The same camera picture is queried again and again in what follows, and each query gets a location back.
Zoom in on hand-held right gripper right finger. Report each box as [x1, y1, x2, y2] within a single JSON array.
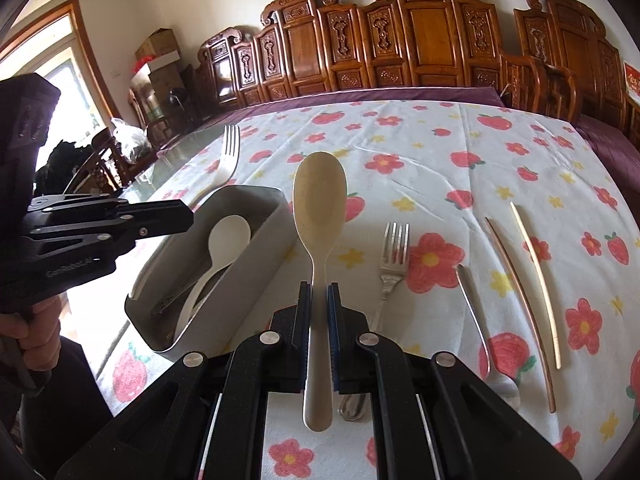
[[326, 282, 583, 480]]

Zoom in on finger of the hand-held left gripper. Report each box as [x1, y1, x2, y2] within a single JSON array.
[[31, 192, 195, 222], [29, 218, 194, 262]]

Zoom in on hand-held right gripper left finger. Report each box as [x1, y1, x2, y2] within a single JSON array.
[[55, 282, 312, 480]]

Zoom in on white plastic spoon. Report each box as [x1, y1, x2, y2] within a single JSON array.
[[172, 215, 252, 337]]

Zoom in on silver metal fork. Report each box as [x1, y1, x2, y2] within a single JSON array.
[[187, 124, 242, 209]]

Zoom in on rectangular metal tin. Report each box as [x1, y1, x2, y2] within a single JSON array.
[[124, 185, 296, 354]]

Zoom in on beige plastic spoon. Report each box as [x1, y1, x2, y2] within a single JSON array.
[[291, 151, 350, 432]]

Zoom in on long-handled metal spoon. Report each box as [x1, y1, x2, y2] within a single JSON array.
[[456, 264, 522, 411]]

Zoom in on copper coloured chopstick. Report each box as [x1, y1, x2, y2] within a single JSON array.
[[484, 216, 558, 414]]

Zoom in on pale beige chopstick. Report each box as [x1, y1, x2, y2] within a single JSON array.
[[509, 201, 564, 371]]

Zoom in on person's left forearm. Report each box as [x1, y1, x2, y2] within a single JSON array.
[[0, 337, 113, 480]]

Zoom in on person's left hand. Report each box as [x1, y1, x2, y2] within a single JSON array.
[[0, 294, 64, 377]]

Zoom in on black cloth pile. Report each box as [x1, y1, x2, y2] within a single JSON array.
[[35, 140, 96, 196]]

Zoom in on translucent plastic bag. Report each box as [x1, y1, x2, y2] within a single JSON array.
[[110, 117, 154, 164]]

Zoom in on carved wooden dining chair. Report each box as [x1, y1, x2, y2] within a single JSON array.
[[127, 85, 177, 147], [75, 127, 132, 196]]

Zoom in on white flat cardboard box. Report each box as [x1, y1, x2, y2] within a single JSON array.
[[132, 50, 182, 79]]

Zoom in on small brown cardboard box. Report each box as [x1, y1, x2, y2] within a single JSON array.
[[135, 28, 181, 61]]

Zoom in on strawberry print tablecloth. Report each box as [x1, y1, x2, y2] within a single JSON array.
[[97, 100, 640, 480]]

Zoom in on long purple sofa cushion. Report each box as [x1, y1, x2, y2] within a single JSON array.
[[160, 87, 506, 156]]

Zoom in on carved wooden sofa bench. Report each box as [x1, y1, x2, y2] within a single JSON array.
[[197, 0, 548, 111]]

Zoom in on purple armchair cushion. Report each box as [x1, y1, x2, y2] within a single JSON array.
[[575, 115, 640, 211]]

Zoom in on carved wooden armchair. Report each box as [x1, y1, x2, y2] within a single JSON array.
[[515, 0, 640, 132]]

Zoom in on red desk calendar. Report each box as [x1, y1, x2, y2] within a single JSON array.
[[622, 60, 640, 97]]

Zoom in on wooden door frame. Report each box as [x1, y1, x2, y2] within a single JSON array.
[[0, 0, 122, 127]]

